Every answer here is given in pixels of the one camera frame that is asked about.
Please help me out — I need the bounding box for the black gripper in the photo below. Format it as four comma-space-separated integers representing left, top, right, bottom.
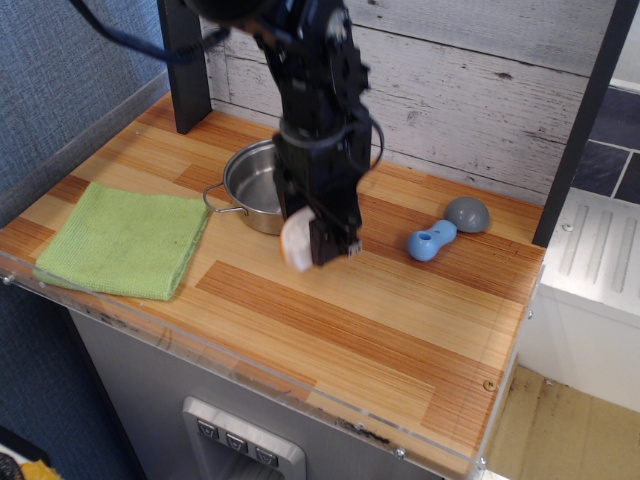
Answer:
273, 117, 373, 266

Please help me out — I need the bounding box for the white half-round soap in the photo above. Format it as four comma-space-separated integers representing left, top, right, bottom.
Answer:
280, 206, 315, 272

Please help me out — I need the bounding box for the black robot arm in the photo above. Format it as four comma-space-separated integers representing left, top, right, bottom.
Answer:
186, 1, 378, 266

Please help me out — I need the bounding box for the stainless steel pot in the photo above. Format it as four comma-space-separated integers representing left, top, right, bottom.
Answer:
202, 140, 284, 235

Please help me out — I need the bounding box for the blue peanut-shaped toy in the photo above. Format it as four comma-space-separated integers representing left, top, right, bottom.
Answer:
407, 220, 457, 261

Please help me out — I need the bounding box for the grey dome toy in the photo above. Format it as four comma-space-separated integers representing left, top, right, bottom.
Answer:
444, 196, 491, 233

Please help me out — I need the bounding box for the green cloth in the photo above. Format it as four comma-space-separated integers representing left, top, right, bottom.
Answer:
34, 183, 208, 301

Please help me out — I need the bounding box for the silver dispenser panel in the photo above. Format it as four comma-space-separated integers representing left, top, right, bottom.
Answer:
182, 396, 307, 479

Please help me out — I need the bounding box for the white cabinet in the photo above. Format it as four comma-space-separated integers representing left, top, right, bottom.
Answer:
518, 189, 639, 411

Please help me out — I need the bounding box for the yellow object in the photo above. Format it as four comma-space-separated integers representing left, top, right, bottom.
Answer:
20, 461, 62, 480

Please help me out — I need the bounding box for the black cable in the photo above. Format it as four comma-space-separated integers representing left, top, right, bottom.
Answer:
69, 0, 231, 65

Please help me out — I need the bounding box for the left black post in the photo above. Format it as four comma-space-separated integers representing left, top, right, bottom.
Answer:
157, 0, 212, 134

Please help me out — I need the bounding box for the black post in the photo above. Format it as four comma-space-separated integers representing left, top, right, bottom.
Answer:
532, 0, 639, 247
157, 0, 212, 134

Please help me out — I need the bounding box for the right black post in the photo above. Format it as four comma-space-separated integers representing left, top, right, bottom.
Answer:
532, 0, 639, 247

